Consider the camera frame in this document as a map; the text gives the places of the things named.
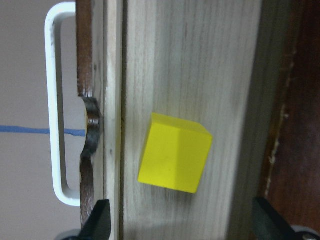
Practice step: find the light wooden drawer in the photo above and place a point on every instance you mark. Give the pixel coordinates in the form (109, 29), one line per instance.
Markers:
(215, 62)

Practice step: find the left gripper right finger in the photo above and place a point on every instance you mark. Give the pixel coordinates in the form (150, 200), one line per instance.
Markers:
(267, 223)

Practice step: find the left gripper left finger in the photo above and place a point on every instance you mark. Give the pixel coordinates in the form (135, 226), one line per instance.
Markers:
(98, 225)

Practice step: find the yellow wooden cube block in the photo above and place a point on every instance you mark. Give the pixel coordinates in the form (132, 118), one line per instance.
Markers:
(175, 153)

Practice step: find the dark wooden drawer cabinet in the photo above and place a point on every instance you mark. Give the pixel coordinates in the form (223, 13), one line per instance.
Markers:
(290, 173)

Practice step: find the white drawer handle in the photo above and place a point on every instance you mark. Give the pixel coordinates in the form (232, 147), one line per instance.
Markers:
(53, 58)

